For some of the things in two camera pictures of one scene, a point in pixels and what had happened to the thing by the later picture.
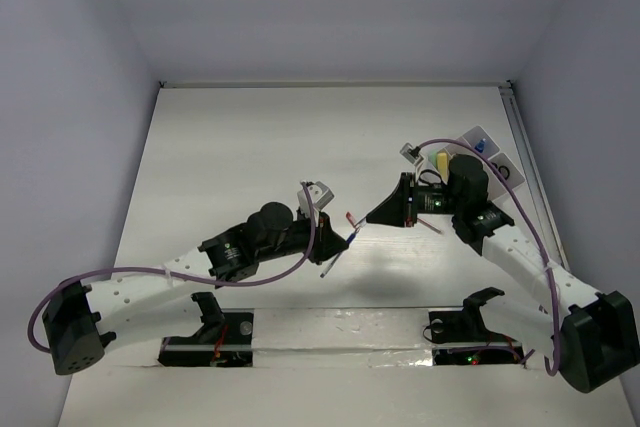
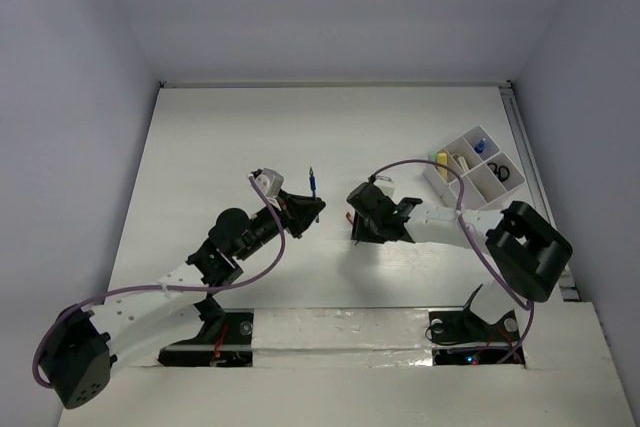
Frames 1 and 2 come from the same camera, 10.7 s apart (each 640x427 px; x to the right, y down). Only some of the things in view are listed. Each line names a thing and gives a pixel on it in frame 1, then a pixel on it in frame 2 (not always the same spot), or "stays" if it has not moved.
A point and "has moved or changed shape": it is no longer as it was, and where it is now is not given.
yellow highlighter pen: x=442 y=164 stays
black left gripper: x=326 y=241 to x=296 y=211
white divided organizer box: x=501 y=174 stays
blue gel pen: x=339 y=255 has moved or changed shape
